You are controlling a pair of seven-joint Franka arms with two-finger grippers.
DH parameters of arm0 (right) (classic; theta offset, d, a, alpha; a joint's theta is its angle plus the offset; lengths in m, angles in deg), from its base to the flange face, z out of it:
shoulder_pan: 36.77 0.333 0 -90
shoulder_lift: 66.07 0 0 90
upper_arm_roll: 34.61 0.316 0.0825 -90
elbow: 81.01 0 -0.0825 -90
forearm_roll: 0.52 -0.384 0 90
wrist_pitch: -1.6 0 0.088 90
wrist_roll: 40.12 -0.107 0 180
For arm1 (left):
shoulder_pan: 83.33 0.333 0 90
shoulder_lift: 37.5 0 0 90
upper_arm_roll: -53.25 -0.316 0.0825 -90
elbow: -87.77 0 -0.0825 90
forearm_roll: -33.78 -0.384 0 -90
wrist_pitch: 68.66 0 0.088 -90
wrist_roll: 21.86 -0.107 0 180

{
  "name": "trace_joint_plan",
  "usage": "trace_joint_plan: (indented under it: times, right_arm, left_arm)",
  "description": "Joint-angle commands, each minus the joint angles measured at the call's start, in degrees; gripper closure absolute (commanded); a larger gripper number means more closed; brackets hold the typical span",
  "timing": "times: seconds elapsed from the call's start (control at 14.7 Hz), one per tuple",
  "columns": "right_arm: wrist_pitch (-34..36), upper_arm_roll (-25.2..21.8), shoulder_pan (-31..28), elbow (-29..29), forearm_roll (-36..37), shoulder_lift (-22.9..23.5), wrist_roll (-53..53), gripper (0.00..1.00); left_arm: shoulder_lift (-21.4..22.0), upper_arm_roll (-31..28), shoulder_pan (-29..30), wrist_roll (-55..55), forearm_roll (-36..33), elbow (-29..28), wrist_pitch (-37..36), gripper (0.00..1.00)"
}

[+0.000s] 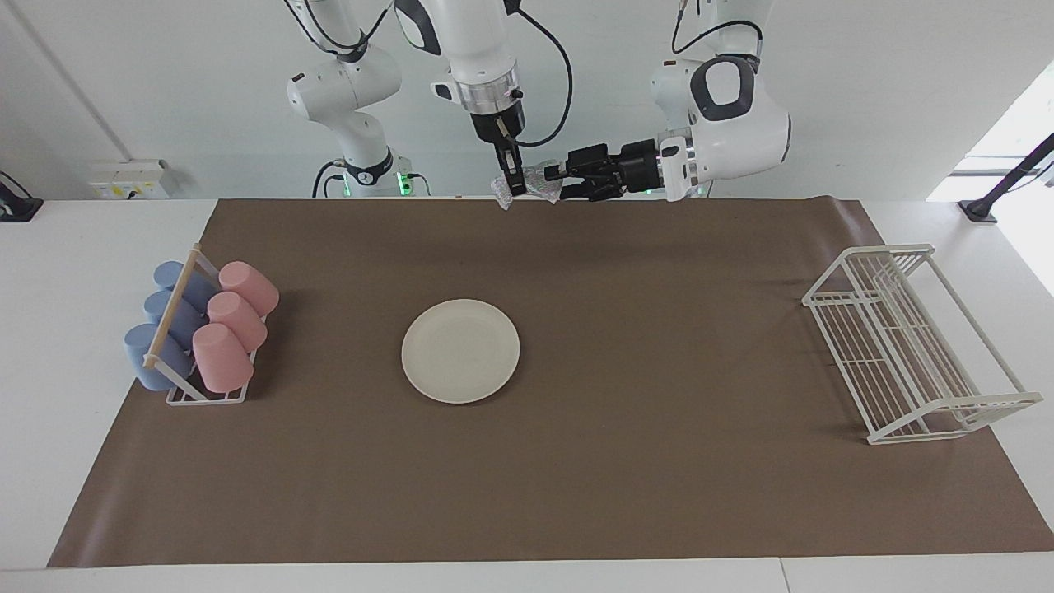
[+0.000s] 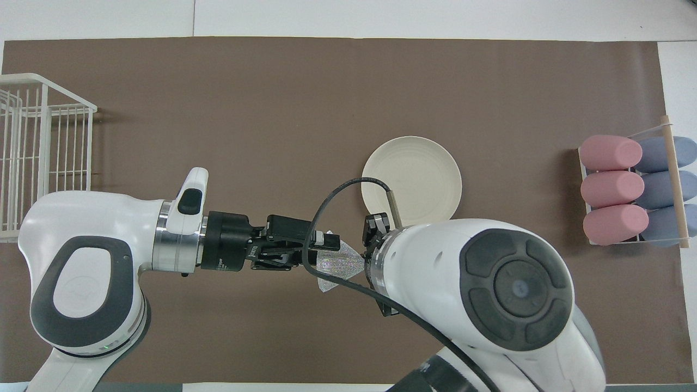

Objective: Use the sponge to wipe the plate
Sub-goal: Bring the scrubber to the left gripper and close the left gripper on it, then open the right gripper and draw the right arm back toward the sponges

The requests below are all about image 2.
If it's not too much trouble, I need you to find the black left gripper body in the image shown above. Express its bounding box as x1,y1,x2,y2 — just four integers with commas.
200,211,269,273

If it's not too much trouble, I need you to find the cream round plate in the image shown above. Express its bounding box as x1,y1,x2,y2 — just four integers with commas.
361,136,463,227

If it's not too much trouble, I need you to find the brown table mat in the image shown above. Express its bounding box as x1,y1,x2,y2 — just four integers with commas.
0,37,694,384

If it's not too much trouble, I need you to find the pink plastic cup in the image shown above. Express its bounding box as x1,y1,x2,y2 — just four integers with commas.
583,204,650,246
579,135,643,170
580,170,645,209

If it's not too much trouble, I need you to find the blue plastic cup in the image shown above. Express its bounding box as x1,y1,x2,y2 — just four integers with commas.
634,170,697,210
634,136,697,174
640,204,697,247

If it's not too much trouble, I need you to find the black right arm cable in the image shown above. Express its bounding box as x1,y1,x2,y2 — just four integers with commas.
302,177,503,392

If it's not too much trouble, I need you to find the white wire dish rack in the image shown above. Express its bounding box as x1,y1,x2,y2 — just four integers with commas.
0,73,99,243

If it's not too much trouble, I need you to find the wooden-handled cup rack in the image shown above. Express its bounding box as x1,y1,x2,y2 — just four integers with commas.
577,115,692,250

